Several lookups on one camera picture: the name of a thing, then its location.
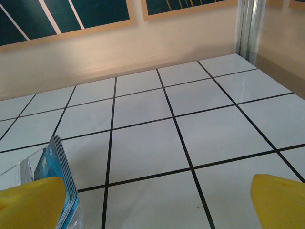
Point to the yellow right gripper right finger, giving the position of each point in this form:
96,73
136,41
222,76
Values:
281,205

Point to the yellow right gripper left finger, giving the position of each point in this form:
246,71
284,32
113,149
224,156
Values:
28,207

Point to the clear blue-topped packet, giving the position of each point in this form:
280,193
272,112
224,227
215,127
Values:
51,162

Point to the clear acrylic card stand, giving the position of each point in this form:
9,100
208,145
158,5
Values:
14,171

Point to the aluminium frame post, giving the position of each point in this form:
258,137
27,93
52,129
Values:
250,28

